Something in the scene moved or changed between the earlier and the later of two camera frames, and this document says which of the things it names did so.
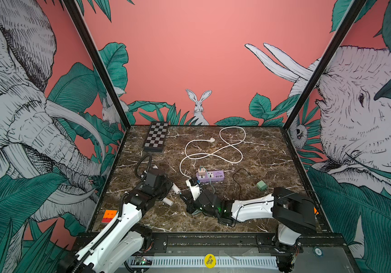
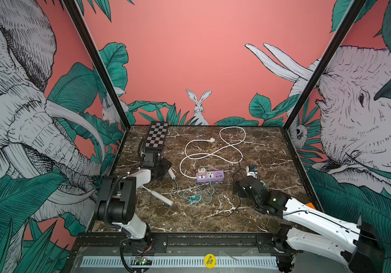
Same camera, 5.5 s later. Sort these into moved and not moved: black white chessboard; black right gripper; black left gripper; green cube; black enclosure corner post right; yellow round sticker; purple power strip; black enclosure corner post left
Moved: black left gripper; black right gripper
Not moved: yellow round sticker; purple power strip; black enclosure corner post right; green cube; black enclosure corner post left; black white chessboard
